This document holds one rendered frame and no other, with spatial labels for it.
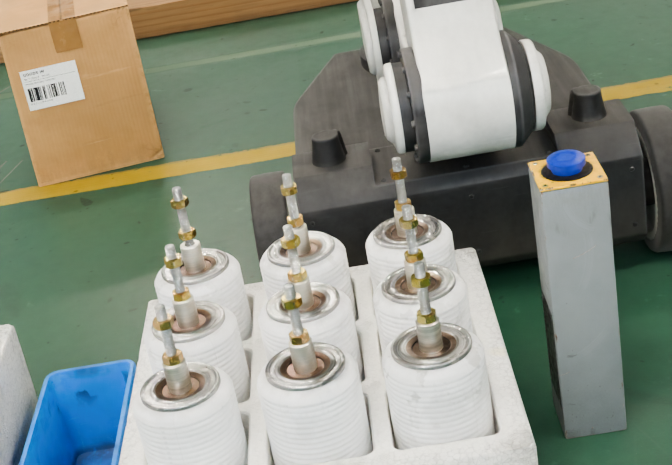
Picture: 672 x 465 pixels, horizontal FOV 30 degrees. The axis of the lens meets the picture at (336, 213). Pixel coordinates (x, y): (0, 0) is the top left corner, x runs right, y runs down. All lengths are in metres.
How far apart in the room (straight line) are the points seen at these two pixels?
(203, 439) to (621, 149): 0.75
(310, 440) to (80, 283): 0.89
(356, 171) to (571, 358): 0.42
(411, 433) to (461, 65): 0.49
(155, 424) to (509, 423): 0.32
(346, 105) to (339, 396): 0.90
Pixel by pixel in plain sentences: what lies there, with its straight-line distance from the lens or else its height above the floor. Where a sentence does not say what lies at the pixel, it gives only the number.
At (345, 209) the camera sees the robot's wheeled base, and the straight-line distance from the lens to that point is 1.64.
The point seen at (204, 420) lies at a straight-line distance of 1.16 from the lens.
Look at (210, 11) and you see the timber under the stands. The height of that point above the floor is 0.04.
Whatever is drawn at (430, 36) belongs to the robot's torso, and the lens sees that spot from 1.50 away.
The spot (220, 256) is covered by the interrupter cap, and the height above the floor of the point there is 0.25.
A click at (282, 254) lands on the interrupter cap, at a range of 1.37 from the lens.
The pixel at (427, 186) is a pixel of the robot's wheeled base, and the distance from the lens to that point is 1.64.
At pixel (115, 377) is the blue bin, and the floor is 0.10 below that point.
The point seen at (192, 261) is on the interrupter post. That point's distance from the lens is 1.37.
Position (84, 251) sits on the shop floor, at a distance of 2.09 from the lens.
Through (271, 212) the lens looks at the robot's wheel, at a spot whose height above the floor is 0.18.
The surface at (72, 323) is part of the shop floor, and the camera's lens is 1.88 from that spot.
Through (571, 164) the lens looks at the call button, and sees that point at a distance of 1.30.
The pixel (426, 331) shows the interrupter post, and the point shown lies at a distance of 1.15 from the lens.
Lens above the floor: 0.88
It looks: 26 degrees down
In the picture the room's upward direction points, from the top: 10 degrees counter-clockwise
